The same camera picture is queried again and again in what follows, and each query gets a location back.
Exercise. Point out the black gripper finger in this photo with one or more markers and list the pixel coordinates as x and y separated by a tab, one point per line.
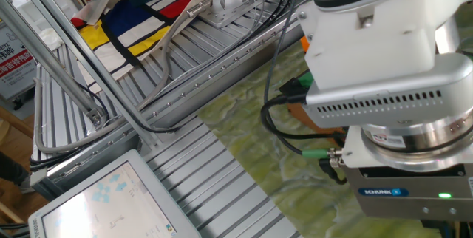
432	224
448	230

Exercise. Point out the silver Schunk gripper body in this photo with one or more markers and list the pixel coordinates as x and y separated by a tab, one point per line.
406	193

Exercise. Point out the green marble slab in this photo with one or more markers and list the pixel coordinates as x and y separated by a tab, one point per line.
281	179

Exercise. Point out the orange box red push button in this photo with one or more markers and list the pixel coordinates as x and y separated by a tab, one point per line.
305	44

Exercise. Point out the silver robot mounting plate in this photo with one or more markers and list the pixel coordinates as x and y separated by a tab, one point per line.
236	16

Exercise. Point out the white teach pendant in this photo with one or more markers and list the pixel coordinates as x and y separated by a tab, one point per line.
111	201

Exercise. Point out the colour block cloth bag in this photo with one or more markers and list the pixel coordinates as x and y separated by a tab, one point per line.
125	34

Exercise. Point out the person in dark clothes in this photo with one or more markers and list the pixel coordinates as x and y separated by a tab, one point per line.
13	169

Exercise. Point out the white sign red text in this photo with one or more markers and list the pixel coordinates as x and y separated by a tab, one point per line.
15	64

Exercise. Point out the grey aluminium rail beam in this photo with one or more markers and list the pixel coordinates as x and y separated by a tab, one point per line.
199	90

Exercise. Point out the aluminium frame brace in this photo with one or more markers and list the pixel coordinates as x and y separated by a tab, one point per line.
48	60

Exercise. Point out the aluminium frame post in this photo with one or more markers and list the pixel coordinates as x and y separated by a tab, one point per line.
55	21

